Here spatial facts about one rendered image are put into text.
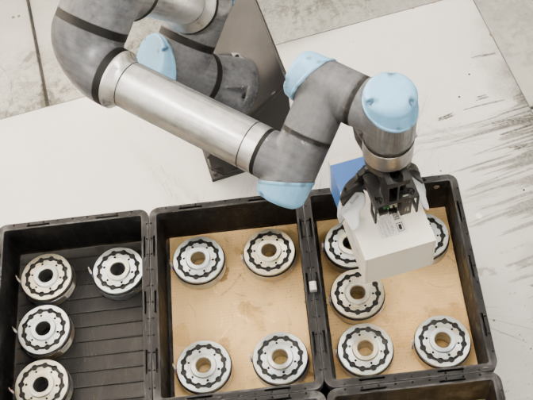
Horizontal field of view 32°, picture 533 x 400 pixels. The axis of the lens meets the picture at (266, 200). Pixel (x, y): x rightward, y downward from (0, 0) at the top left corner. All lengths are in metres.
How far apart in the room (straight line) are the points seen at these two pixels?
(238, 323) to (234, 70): 0.52
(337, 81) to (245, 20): 0.76
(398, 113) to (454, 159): 0.88
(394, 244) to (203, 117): 0.38
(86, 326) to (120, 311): 0.07
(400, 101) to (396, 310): 0.64
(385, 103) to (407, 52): 1.04
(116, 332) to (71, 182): 0.48
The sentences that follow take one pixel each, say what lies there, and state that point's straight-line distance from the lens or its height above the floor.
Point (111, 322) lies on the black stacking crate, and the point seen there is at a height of 0.83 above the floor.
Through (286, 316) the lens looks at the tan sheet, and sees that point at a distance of 1.79.
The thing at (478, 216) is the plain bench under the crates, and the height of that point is 0.70.
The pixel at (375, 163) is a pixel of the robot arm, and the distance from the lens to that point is 1.35.
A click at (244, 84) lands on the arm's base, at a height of 0.96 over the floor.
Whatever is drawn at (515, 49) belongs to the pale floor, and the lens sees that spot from 3.23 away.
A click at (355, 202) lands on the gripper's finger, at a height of 1.18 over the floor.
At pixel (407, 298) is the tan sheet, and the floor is 0.83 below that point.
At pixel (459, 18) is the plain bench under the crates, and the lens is 2.36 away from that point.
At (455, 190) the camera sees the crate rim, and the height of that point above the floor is 0.93.
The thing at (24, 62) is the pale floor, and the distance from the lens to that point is 3.37.
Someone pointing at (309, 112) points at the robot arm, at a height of 1.42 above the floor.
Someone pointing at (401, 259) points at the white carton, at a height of 1.11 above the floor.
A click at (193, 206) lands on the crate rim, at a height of 0.93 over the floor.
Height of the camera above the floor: 2.48
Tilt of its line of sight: 60 degrees down
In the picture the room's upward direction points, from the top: 10 degrees counter-clockwise
